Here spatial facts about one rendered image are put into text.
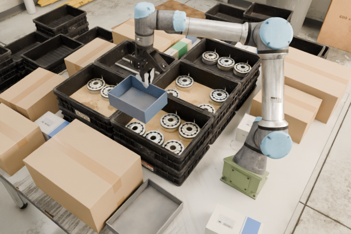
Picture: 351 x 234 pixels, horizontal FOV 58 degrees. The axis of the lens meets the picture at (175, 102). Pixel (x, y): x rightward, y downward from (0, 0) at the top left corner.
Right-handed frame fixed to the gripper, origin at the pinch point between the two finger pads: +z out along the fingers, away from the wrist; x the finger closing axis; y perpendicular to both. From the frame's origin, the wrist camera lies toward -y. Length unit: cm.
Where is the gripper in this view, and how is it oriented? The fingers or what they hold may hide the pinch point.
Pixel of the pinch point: (148, 85)
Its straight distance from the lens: 138.8
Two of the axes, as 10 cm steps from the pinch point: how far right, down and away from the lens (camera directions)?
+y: -8.0, -4.0, 4.4
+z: -0.5, 7.9, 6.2
